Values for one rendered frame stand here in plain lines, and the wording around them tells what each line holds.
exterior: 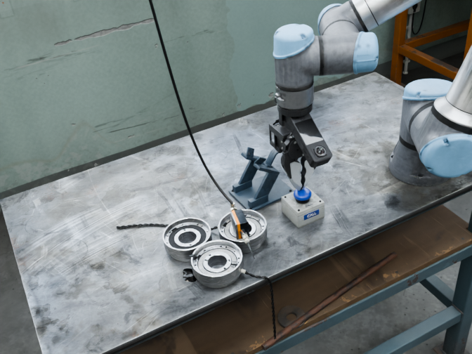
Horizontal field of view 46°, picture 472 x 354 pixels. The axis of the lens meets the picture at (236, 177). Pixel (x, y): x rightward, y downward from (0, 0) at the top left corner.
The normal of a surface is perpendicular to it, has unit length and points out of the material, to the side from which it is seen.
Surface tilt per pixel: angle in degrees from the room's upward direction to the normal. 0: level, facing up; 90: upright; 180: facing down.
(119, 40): 90
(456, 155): 97
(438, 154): 97
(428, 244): 0
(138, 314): 0
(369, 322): 0
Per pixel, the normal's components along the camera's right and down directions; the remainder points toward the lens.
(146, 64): 0.46, 0.49
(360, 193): -0.09, -0.81
